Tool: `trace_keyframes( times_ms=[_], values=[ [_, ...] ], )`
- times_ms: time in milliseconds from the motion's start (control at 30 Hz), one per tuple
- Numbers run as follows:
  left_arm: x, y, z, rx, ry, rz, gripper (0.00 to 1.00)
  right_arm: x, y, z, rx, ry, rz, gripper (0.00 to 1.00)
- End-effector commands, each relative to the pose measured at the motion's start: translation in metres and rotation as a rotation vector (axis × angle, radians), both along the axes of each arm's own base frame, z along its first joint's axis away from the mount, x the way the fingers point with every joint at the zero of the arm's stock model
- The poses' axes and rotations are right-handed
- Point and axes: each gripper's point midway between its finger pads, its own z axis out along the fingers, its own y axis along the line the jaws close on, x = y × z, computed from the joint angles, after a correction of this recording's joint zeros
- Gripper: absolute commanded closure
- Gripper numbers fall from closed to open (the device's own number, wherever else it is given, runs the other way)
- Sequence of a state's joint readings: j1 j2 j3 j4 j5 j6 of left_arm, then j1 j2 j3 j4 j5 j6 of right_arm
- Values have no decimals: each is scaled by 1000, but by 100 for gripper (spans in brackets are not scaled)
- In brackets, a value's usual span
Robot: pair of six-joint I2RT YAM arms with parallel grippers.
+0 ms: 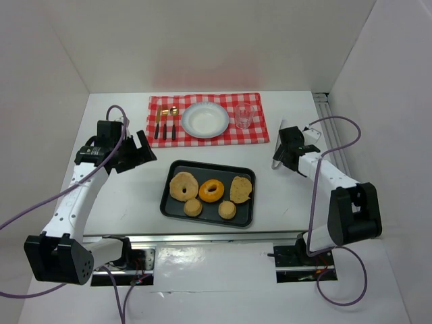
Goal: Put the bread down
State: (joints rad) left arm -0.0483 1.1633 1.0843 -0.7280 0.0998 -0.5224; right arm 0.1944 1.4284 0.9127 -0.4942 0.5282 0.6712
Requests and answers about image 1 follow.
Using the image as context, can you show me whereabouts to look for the metal tongs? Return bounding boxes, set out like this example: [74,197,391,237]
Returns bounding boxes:
[271,118,288,169]

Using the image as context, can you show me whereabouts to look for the speckled bread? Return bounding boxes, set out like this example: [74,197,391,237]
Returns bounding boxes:
[229,176,252,204]

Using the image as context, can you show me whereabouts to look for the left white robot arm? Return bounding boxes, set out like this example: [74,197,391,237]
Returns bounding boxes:
[24,120,156,285]

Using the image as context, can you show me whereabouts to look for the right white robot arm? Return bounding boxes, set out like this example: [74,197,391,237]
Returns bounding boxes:
[273,126,382,264]

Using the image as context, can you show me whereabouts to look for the plain beige bagel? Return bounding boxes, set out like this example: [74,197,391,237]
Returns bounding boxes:
[169,171,199,202]

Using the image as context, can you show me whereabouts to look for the black baking tray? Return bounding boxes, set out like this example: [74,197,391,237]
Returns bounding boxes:
[160,160,256,228]

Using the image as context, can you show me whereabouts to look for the clear drinking glass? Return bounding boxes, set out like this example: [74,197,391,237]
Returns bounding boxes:
[234,103,254,130]

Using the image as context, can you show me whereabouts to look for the red checkered cloth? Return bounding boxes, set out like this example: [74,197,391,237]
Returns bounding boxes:
[146,92,269,148]

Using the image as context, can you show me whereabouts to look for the white paper plate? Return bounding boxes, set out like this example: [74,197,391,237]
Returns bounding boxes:
[180,102,230,139]

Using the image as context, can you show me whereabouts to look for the small round bun left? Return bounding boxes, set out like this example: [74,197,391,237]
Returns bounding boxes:
[184,198,203,217]

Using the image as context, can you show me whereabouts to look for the small round bun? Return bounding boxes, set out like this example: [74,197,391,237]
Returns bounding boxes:
[184,198,203,217]
[218,201,237,219]

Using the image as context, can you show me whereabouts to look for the orange glazed donut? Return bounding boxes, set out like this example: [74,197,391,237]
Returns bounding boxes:
[198,179,225,203]

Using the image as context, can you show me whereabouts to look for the small round bun right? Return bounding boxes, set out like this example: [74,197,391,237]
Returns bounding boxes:
[218,201,237,219]

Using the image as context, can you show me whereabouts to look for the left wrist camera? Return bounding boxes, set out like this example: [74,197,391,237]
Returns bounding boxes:
[114,116,130,138]

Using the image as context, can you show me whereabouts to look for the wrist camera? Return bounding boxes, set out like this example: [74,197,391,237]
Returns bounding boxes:
[114,116,130,138]
[302,127,322,145]

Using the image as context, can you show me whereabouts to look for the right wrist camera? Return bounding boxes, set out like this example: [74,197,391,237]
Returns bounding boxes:
[302,127,322,145]

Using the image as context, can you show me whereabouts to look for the gold knife black handle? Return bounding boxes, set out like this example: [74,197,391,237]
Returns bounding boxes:
[154,106,161,140]

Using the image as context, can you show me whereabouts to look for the aluminium rail right side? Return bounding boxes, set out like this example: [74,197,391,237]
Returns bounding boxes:
[312,92,351,176]

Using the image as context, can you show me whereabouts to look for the aluminium rail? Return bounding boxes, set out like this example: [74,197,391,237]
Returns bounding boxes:
[82,230,304,244]
[312,92,351,176]

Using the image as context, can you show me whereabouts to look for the gold fork black handle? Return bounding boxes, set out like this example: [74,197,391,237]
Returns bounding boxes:
[161,105,169,140]

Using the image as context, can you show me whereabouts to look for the gold spoon black handle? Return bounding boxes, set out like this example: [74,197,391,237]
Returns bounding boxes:
[169,106,179,141]

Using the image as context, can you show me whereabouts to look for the aluminium rail front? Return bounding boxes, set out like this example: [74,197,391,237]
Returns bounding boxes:
[82,230,304,244]

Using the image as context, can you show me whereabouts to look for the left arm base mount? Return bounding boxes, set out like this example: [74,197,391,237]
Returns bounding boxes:
[86,236,156,287]

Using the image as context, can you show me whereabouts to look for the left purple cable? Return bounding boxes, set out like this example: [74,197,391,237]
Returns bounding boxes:
[0,105,153,324]

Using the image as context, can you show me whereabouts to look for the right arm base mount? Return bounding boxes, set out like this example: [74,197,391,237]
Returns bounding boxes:
[267,238,338,284]

